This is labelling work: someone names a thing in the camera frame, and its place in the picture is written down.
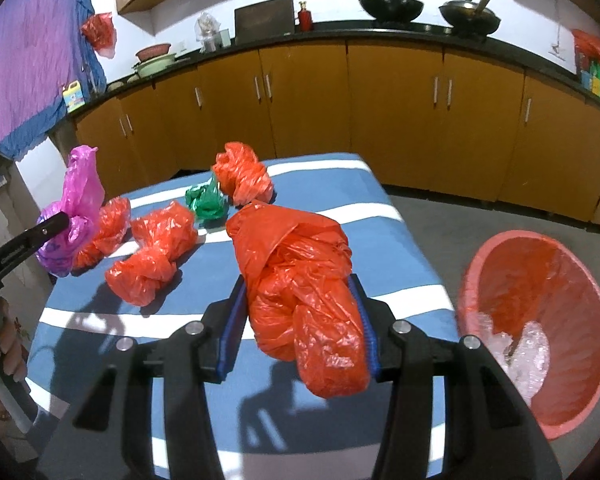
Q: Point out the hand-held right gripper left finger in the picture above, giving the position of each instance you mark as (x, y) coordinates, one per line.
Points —
(228, 332)

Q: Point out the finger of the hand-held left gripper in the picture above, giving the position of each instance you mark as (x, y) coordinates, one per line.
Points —
(30, 242)

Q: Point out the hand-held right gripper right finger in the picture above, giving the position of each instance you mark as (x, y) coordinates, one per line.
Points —
(370, 335)

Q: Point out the magenta plastic bag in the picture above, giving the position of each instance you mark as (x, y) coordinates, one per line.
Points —
(80, 190)

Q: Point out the red knotted plastic bag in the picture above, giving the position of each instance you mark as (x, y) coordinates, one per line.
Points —
(300, 285)
(150, 255)
(107, 225)
(242, 170)

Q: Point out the red plastic waste basket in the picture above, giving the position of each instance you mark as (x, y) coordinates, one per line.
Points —
(464, 285)

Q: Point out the clear knotted plastic bag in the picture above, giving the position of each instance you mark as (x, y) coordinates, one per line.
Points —
(487, 335)

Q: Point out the bubble wrap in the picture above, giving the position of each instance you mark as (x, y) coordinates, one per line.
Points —
(530, 360)

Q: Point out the red plastic basin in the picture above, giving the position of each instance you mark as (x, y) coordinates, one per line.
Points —
(153, 51)
(555, 285)

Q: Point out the person's left hand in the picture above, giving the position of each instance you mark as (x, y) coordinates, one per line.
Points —
(14, 340)

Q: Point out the dark green plastic bag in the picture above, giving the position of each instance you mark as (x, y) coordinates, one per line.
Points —
(207, 202)

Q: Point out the blue striped table cloth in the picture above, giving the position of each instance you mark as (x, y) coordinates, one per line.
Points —
(330, 195)

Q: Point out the yellow detergent bottle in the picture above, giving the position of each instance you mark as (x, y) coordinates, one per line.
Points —
(73, 96)

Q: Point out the blue purple hanging cloth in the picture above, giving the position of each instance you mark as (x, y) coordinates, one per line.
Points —
(25, 60)

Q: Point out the green plastic basin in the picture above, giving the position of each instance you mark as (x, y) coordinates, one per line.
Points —
(152, 66)

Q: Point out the red hanging plastic bag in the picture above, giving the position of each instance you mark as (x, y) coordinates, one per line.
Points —
(100, 32)

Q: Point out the kitchen counter with wooden cabinets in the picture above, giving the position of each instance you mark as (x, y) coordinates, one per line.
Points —
(380, 110)

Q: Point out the clear plastic covered jar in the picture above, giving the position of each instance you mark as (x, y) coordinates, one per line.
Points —
(209, 30)

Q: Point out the dark cutting board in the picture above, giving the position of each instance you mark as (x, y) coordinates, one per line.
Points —
(262, 16)

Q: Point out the red bottle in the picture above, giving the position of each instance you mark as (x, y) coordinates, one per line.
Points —
(305, 17)

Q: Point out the black open wok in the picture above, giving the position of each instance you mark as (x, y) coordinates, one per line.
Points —
(390, 7)

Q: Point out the black wok with lid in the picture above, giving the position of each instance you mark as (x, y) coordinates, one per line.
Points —
(467, 17)

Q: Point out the red bag on packets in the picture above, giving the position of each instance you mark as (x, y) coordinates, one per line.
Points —
(592, 45)

